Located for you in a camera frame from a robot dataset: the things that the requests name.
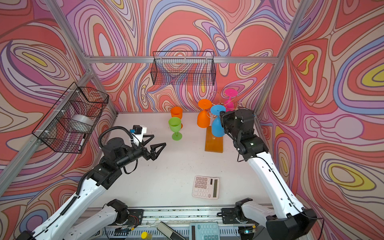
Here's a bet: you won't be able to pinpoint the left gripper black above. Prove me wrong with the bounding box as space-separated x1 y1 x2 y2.
114 134 165 171

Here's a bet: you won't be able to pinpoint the blue wine glass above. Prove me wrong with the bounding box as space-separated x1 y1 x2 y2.
211 105 226 138

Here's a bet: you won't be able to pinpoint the gold wire rack wooden base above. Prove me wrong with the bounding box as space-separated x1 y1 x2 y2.
204 89 241 154

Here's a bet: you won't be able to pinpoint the green wine glass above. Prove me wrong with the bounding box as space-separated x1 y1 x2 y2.
169 117 183 141

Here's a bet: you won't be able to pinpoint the orange wine glass front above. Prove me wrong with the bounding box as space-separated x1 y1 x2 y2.
171 107 183 121

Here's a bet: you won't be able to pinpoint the orange wine glass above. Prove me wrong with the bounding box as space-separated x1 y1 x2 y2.
171 107 183 121
197 99 212 128

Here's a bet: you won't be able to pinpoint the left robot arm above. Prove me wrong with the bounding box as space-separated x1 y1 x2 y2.
17 125 167 240

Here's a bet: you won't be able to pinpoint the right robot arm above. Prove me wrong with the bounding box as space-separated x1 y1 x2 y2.
219 108 318 240

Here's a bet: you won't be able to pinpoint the magenta wine glass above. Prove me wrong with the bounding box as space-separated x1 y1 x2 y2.
225 89 238 112

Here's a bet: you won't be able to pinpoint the orange wine glass rear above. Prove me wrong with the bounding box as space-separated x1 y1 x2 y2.
197 99 212 128

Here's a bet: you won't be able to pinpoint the marker pen in basket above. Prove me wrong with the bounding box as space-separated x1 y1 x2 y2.
78 134 86 152

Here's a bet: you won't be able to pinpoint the pink calculator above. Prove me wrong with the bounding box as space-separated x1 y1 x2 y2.
192 176 220 200

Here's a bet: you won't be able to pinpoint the silver tape roll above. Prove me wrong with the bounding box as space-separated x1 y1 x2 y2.
72 114 94 126

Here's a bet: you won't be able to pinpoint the black phone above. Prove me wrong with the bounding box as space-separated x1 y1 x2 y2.
157 222 186 240

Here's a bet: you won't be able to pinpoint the teal calculator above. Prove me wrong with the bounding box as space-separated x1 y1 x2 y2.
189 223 220 240

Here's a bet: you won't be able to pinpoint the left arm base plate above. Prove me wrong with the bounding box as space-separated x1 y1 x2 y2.
112 209 144 227

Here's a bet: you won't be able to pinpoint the black wire basket back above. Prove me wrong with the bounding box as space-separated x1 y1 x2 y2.
151 51 216 86

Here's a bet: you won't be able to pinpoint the black wire basket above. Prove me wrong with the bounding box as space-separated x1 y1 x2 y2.
151 51 216 86
32 82 109 154

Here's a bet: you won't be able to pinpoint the black wire basket left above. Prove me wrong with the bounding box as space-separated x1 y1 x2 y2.
32 82 109 154

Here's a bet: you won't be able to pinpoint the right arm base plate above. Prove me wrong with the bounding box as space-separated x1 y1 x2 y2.
218 207 243 224

